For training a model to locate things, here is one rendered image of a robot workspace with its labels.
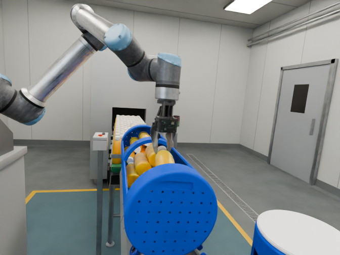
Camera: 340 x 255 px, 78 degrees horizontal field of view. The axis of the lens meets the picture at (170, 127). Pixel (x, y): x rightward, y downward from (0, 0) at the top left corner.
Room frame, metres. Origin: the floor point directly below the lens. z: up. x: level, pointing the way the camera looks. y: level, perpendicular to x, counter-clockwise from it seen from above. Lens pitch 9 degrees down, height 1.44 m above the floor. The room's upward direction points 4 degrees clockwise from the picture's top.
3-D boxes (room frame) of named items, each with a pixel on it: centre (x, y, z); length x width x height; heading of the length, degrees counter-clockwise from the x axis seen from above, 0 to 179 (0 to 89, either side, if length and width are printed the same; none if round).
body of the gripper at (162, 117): (0.79, 0.02, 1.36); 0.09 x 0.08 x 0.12; 14
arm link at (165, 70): (0.81, 0.02, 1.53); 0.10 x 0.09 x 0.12; 55
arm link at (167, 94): (0.80, 0.02, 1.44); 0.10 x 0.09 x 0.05; 104
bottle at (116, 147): (1.56, 0.39, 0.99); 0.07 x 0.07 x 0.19
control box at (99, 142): (1.61, 0.53, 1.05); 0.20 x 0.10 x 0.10; 14
